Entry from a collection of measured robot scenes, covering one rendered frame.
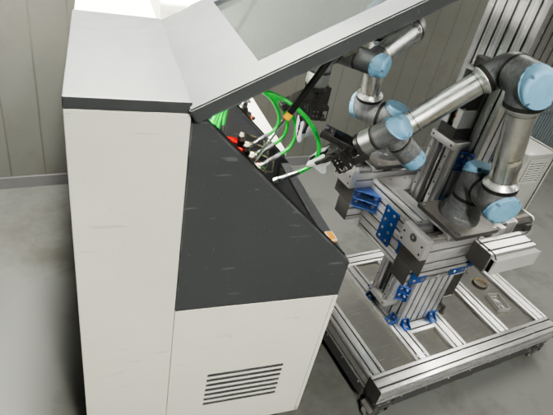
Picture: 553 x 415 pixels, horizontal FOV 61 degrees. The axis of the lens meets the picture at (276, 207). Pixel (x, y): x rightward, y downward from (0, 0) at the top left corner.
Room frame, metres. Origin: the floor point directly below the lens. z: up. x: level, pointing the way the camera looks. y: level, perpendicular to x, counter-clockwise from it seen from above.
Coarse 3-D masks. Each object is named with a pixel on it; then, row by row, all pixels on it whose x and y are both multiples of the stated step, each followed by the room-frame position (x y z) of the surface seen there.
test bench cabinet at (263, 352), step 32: (192, 320) 1.04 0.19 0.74; (224, 320) 1.09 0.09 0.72; (256, 320) 1.14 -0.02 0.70; (288, 320) 1.19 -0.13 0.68; (320, 320) 1.24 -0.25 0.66; (192, 352) 1.05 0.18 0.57; (224, 352) 1.10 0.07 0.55; (256, 352) 1.15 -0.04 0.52; (288, 352) 1.20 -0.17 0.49; (192, 384) 1.05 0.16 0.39; (224, 384) 1.11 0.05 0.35; (256, 384) 1.16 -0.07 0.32; (288, 384) 1.22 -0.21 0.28
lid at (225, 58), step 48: (240, 0) 1.65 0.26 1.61; (288, 0) 1.52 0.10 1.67; (336, 0) 1.42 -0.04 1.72; (384, 0) 1.32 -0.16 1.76; (432, 0) 1.22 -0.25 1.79; (192, 48) 1.34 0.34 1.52; (240, 48) 1.25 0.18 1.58; (288, 48) 1.17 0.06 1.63; (336, 48) 1.13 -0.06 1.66; (192, 96) 1.06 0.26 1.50; (240, 96) 1.04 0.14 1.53
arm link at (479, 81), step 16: (480, 64) 1.53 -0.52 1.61; (496, 64) 1.49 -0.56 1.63; (464, 80) 1.50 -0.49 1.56; (480, 80) 1.49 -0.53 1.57; (496, 80) 1.48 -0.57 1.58; (432, 96) 1.50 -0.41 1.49; (448, 96) 1.47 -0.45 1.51; (464, 96) 1.47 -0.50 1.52; (416, 112) 1.46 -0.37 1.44; (432, 112) 1.45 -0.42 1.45; (448, 112) 1.47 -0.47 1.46; (416, 128) 1.44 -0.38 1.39
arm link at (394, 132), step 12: (384, 120) 1.33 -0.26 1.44; (396, 120) 1.29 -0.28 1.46; (408, 120) 1.32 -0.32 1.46; (372, 132) 1.31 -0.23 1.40; (384, 132) 1.29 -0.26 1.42; (396, 132) 1.28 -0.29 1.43; (408, 132) 1.28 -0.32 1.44; (372, 144) 1.30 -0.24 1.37; (384, 144) 1.29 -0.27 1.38; (396, 144) 1.29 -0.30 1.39
